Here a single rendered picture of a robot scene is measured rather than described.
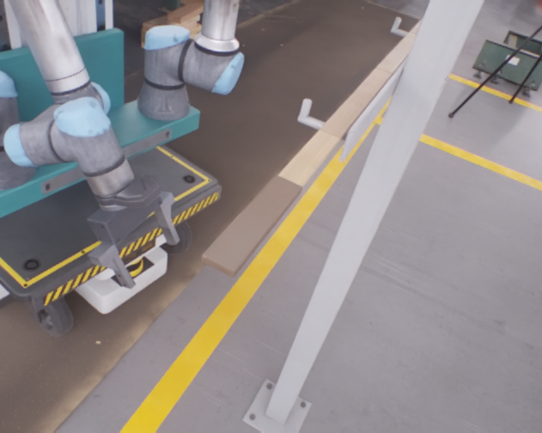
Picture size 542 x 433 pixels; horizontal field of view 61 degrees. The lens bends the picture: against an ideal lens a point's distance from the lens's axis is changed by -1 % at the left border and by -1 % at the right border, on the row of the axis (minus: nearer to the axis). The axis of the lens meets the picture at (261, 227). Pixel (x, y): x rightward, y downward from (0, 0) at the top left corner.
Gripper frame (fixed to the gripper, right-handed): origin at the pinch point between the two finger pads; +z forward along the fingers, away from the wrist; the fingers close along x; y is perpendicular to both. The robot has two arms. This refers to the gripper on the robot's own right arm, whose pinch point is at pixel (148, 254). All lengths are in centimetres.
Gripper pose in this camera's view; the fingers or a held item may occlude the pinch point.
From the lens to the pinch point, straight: 93.6
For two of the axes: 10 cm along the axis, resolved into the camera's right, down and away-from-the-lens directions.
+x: -5.1, 6.0, -6.1
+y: -8.3, -1.5, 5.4
